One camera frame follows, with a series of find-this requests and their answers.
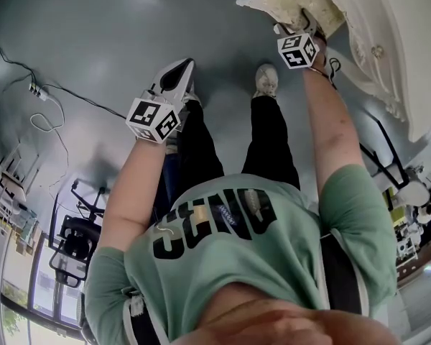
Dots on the yellow green bin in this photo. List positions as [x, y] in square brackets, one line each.
[395, 207]

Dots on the person's left white sneaker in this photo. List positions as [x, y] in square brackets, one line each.
[192, 97]

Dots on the person's chin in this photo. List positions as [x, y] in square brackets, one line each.
[298, 325]

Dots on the person's white sneaker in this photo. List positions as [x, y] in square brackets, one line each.
[192, 97]
[265, 81]

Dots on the black office chair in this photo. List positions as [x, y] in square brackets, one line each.
[75, 239]

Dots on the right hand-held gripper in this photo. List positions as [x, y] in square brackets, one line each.
[298, 50]

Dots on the large window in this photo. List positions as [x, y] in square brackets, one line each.
[46, 289]

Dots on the person's left forearm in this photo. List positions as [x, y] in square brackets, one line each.
[136, 192]

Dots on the person's right leg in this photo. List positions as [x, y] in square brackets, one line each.
[269, 138]

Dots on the person's green printed shirt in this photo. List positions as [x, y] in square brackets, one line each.
[237, 264]

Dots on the person's right forearm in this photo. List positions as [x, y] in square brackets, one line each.
[330, 120]

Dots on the white storage rack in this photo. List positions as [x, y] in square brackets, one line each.
[407, 250]

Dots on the white power strip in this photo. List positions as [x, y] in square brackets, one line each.
[39, 91]

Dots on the person's leg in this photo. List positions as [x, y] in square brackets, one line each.
[201, 146]
[269, 138]

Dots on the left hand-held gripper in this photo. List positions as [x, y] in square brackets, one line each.
[152, 119]

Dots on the translucent chair black legs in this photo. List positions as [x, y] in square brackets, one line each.
[413, 192]

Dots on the white ornate dressing table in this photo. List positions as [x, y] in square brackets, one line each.
[391, 20]

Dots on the brown seat metal chair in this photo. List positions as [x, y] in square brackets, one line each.
[12, 189]

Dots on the person's right white sneaker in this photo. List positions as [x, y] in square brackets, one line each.
[265, 81]

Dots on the person's left leg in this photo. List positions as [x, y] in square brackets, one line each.
[201, 146]

